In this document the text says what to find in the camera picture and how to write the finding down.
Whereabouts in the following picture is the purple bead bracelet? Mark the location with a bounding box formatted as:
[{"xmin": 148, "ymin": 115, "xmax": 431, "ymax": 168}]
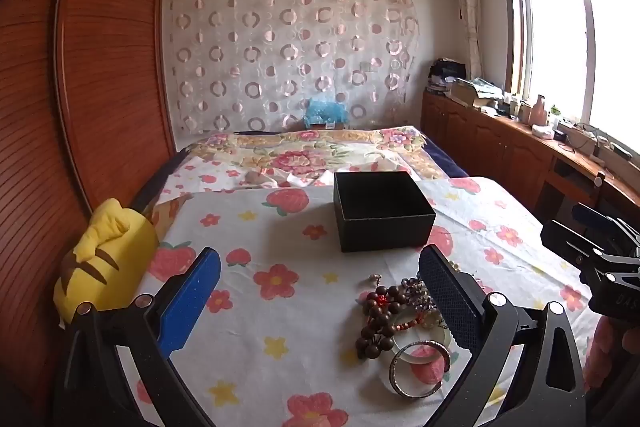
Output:
[{"xmin": 400, "ymin": 277, "xmax": 433, "ymax": 310}]

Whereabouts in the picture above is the pale jade bangle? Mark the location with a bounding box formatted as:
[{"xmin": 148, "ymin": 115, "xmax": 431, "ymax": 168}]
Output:
[{"xmin": 397, "ymin": 323, "xmax": 458, "ymax": 359}]

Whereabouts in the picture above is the window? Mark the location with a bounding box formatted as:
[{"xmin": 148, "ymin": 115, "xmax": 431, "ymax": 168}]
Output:
[{"xmin": 497, "ymin": 0, "xmax": 640, "ymax": 150}]

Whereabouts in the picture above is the dark clothes pile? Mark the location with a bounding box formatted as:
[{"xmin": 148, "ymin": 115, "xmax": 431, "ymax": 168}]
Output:
[{"xmin": 430, "ymin": 59, "xmax": 469, "ymax": 96}]

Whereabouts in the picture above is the checked window curtain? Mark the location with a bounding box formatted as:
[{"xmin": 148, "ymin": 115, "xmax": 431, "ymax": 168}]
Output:
[{"xmin": 448, "ymin": 0, "xmax": 484, "ymax": 80}]

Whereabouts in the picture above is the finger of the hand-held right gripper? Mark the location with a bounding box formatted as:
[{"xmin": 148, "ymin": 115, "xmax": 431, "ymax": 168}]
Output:
[
  {"xmin": 572, "ymin": 203, "xmax": 640, "ymax": 238},
  {"xmin": 541, "ymin": 219, "xmax": 640, "ymax": 303}
]

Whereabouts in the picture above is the carved silver bangle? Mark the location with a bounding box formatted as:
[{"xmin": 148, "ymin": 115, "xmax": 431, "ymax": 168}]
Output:
[{"xmin": 389, "ymin": 341, "xmax": 453, "ymax": 398}]

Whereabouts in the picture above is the wooden cabinet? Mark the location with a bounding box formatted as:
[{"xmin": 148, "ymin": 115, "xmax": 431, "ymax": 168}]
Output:
[{"xmin": 421, "ymin": 89, "xmax": 640, "ymax": 228}]

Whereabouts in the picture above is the floral blanket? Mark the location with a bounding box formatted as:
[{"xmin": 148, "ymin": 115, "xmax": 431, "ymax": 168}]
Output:
[{"xmin": 175, "ymin": 125, "xmax": 442, "ymax": 188}]

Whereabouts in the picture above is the dark blue bed sheet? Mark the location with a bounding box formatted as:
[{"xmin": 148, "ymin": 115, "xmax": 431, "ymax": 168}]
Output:
[{"xmin": 422, "ymin": 137, "xmax": 469, "ymax": 180}]

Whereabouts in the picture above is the strawberry print bed sheet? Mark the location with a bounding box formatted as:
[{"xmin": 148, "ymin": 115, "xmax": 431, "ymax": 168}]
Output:
[{"xmin": 120, "ymin": 157, "xmax": 601, "ymax": 427}]

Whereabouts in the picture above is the dark wooden bead bracelet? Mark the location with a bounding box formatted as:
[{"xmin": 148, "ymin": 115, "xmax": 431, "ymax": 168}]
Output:
[{"xmin": 356, "ymin": 285, "xmax": 416, "ymax": 360}]

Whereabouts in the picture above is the small red bead bracelet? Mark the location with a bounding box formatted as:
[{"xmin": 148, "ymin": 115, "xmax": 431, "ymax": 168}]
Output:
[{"xmin": 394, "ymin": 317, "xmax": 427, "ymax": 334}]

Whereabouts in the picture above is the stack of boxes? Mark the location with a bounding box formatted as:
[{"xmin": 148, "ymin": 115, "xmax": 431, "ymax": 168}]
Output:
[{"xmin": 447, "ymin": 77, "xmax": 502, "ymax": 108}]

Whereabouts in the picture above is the yellow striped plush toy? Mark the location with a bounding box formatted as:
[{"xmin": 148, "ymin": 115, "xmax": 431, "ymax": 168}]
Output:
[{"xmin": 54, "ymin": 198, "xmax": 160, "ymax": 323}]

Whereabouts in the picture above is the circle pattern wall curtain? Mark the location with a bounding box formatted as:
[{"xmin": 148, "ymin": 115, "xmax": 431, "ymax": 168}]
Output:
[{"xmin": 162, "ymin": 0, "xmax": 421, "ymax": 135}]

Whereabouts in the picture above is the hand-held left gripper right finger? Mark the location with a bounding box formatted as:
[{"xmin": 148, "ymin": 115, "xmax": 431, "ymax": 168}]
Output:
[{"xmin": 418, "ymin": 244, "xmax": 591, "ymax": 427}]

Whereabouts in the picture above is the black square box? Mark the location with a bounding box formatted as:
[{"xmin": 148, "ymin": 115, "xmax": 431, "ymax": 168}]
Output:
[{"xmin": 333, "ymin": 171, "xmax": 437, "ymax": 253}]

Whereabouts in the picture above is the blue lace bag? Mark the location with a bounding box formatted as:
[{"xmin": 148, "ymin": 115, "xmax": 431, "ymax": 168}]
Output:
[{"xmin": 305, "ymin": 97, "xmax": 349, "ymax": 128}]

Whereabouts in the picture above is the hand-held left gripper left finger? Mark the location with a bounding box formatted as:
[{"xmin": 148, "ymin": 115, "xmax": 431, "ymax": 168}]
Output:
[{"xmin": 52, "ymin": 247, "xmax": 223, "ymax": 427}]

